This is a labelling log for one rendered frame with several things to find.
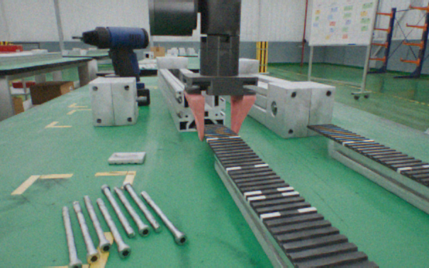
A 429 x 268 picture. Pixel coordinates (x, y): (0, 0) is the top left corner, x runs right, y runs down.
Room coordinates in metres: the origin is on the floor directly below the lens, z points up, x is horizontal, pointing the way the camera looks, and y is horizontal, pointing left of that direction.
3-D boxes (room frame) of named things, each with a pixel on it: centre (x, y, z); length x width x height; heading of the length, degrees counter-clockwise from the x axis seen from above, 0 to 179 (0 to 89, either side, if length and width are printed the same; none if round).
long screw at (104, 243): (0.26, 0.12, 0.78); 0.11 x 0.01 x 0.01; 31
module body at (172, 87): (0.99, 0.12, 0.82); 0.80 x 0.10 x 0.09; 13
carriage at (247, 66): (1.03, -0.07, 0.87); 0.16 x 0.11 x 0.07; 13
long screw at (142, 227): (0.28, 0.09, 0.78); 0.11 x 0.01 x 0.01; 32
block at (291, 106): (0.60, -0.18, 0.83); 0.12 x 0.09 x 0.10; 103
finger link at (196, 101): (0.45, 0.01, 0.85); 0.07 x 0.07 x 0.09; 13
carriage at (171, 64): (1.23, 0.18, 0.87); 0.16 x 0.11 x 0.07; 13
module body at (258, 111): (1.03, -0.07, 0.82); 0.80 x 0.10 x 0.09; 13
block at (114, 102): (0.69, 0.22, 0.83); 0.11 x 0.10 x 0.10; 101
